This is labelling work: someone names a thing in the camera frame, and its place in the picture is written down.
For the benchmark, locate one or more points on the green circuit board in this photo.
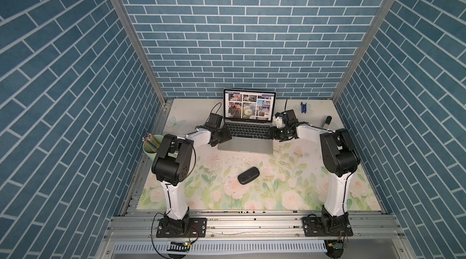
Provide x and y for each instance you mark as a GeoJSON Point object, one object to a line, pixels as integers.
{"type": "Point", "coordinates": [179, 247]}
{"type": "Point", "coordinates": [336, 245]}

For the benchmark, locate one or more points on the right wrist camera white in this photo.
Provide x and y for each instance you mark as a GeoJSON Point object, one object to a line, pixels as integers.
{"type": "Point", "coordinates": [278, 120]}

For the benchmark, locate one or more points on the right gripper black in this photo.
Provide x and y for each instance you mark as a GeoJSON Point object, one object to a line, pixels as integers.
{"type": "Point", "coordinates": [272, 134]}

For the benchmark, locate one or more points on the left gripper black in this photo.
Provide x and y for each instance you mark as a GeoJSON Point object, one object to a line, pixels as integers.
{"type": "Point", "coordinates": [226, 135]}

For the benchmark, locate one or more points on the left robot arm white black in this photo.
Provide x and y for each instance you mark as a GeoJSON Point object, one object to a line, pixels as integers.
{"type": "Point", "coordinates": [174, 162]}

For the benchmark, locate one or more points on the green pencil cup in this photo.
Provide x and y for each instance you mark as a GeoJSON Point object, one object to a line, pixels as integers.
{"type": "Point", "coordinates": [152, 156]}

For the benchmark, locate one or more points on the black wireless mouse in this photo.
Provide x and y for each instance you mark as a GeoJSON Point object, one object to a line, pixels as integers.
{"type": "Point", "coordinates": [248, 176]}

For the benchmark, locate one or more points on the blue binder clip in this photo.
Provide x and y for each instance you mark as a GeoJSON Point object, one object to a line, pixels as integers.
{"type": "Point", "coordinates": [303, 107]}

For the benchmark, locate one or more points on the silver laptop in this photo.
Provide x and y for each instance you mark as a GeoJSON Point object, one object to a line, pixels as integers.
{"type": "Point", "coordinates": [249, 116]}

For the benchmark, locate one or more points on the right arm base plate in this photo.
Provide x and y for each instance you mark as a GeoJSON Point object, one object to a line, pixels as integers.
{"type": "Point", "coordinates": [312, 227]}

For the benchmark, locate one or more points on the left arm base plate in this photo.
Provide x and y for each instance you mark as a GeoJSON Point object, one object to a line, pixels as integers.
{"type": "Point", "coordinates": [196, 227]}

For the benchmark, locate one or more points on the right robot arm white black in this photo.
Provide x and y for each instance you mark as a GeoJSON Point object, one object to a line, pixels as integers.
{"type": "Point", "coordinates": [341, 161]}

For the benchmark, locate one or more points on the floral table mat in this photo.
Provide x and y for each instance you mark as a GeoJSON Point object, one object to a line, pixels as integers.
{"type": "Point", "coordinates": [291, 178]}

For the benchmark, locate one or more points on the green circuit board left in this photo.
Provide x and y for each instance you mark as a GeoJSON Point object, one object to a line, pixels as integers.
{"type": "Point", "coordinates": [179, 247]}

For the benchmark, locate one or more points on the aluminium rail frame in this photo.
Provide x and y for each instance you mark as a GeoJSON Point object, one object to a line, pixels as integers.
{"type": "Point", "coordinates": [255, 234]}

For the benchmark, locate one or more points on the green circuit board right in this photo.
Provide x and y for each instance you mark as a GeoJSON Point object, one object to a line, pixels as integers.
{"type": "Point", "coordinates": [336, 245]}

